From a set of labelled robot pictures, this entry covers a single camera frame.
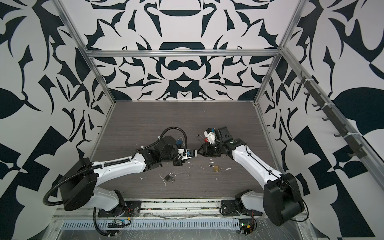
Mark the blue padlock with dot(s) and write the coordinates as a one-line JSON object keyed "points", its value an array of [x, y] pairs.
{"points": [[179, 142]]}

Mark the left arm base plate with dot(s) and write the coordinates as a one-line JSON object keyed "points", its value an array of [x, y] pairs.
{"points": [[128, 209]]}

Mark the white slotted cable duct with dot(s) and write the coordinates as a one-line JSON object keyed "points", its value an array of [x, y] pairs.
{"points": [[161, 224]]}

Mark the aluminium mounting rail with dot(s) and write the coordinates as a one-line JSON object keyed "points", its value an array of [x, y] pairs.
{"points": [[169, 209]]}

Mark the right green circuit board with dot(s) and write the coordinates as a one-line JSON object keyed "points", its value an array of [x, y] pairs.
{"points": [[247, 228]]}

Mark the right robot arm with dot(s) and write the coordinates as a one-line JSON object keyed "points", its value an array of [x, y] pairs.
{"points": [[281, 199]]}

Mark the green circuit board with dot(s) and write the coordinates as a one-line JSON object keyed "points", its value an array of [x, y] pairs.
{"points": [[119, 223], [247, 228]]}

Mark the left green circuit board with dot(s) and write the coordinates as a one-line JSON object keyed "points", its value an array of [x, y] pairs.
{"points": [[119, 223]]}

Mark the large brass padlock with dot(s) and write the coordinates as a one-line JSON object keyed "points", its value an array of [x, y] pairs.
{"points": [[216, 168]]}

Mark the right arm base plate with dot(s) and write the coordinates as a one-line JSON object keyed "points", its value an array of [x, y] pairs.
{"points": [[230, 208]]}

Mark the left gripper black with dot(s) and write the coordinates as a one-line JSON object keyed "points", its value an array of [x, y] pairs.
{"points": [[175, 147]]}

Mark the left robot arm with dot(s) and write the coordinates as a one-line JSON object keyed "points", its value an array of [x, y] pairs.
{"points": [[80, 186]]}

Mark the red padlock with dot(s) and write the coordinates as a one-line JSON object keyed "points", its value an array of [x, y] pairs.
{"points": [[202, 139]]}

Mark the black padlock with keys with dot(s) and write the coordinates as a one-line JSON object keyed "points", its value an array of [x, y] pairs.
{"points": [[169, 178]]}

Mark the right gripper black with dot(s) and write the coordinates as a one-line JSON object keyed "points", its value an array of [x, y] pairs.
{"points": [[206, 151]]}

